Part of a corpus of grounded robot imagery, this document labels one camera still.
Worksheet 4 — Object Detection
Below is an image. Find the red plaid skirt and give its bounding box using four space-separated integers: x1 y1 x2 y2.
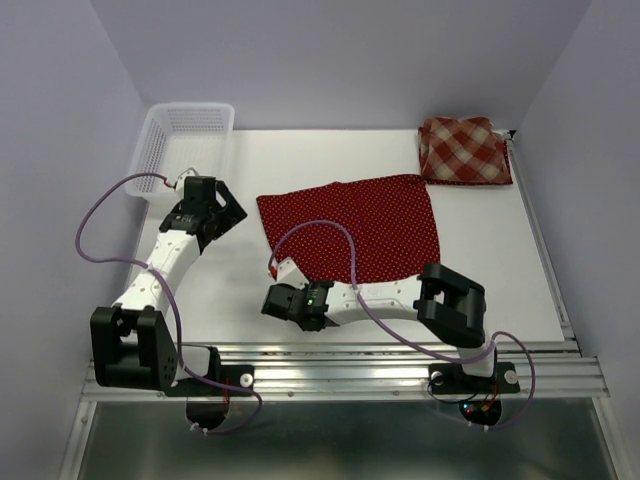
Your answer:
418 117 513 186

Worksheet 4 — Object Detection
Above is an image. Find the red polka dot skirt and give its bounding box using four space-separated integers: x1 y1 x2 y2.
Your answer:
419 137 513 186

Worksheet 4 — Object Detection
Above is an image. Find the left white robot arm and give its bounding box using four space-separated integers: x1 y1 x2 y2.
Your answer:
90 169 247 394

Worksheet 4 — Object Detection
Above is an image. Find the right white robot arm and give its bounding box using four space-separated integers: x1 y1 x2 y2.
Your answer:
261 260 496 390

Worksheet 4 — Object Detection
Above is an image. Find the white plastic basket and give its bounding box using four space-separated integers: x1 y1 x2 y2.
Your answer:
124 102 235 203

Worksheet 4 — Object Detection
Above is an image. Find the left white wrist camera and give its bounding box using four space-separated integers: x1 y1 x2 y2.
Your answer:
170 168 199 190

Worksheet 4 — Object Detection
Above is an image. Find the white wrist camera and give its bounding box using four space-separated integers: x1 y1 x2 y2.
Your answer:
170 168 199 190
270 257 308 288

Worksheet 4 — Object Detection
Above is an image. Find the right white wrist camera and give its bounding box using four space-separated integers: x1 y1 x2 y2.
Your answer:
270 257 308 288

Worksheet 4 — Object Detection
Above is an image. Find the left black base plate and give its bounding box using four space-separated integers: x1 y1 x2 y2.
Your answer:
164 364 255 399

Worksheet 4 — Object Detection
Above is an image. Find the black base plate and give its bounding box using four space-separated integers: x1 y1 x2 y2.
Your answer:
164 364 255 399
428 362 521 396

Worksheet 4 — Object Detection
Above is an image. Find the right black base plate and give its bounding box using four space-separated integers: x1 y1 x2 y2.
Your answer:
428 362 521 396

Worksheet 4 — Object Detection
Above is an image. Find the aluminium rail frame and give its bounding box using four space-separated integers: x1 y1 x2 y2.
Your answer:
59 130 631 480

